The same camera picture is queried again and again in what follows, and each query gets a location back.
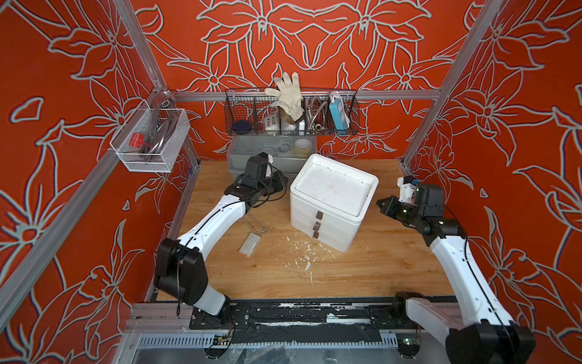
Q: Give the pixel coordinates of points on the white power strip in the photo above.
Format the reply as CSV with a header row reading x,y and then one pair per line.
x,y
271,122

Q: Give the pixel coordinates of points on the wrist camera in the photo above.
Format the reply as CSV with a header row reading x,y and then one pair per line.
x,y
267,157
407,186

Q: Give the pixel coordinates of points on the white work glove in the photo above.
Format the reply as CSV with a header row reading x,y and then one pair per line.
x,y
288,95

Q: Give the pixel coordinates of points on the metal wire clip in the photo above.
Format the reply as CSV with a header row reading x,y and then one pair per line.
x,y
254,225

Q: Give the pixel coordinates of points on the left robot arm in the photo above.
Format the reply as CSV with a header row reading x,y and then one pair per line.
x,y
181,263

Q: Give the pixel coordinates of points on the black wire wall basket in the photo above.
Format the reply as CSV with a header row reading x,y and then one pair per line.
x,y
312,112

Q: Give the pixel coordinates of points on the white drawer cabinet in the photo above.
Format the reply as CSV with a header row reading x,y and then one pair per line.
x,y
329,200

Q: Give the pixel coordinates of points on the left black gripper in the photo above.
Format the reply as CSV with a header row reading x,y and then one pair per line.
x,y
280,183

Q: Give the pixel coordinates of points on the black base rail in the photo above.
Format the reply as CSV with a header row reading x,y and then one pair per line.
x,y
345,320

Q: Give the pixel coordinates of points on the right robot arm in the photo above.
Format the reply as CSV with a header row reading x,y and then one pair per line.
x,y
486,332

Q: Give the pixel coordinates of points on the dark blue round lid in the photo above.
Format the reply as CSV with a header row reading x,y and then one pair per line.
x,y
242,127

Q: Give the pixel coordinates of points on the blue white box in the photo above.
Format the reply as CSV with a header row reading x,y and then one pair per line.
x,y
339,116

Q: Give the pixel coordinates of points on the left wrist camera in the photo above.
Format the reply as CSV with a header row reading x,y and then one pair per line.
x,y
267,157

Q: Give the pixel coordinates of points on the small white orange packet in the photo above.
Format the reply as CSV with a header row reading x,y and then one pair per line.
x,y
250,244

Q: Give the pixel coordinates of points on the white wire wall basket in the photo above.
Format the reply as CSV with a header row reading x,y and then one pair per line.
x,y
164,131

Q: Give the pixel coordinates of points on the red item in basket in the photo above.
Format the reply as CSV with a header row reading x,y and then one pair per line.
x,y
136,141

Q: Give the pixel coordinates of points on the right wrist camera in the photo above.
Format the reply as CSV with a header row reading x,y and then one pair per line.
x,y
407,186

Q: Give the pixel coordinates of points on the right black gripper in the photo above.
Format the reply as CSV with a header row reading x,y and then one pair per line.
x,y
392,201

